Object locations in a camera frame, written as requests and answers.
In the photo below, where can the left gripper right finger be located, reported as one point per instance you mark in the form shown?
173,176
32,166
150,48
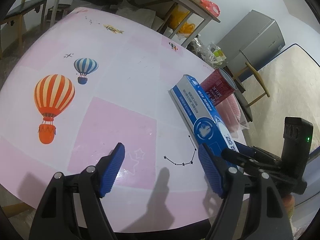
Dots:
232,175

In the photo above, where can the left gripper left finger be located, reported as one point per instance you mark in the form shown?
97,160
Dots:
70,207

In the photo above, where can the blue toothpaste box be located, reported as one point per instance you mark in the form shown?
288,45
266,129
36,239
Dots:
205,123

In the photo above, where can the cardboard box with trash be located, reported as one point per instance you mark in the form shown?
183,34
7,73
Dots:
210,54

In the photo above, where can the person's hand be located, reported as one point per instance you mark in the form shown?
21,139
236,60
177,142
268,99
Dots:
289,204

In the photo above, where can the wooden chair near fridge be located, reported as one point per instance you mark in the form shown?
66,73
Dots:
249,91

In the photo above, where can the white mattress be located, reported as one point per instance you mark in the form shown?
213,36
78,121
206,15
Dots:
292,79

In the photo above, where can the red milk cup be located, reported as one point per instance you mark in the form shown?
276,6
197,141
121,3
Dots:
218,86

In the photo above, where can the grey refrigerator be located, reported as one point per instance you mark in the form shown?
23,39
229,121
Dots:
255,39

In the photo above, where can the red plastic bag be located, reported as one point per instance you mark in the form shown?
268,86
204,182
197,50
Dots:
211,7

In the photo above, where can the wooden chair black seat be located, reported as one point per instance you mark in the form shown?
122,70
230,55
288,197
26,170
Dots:
17,14

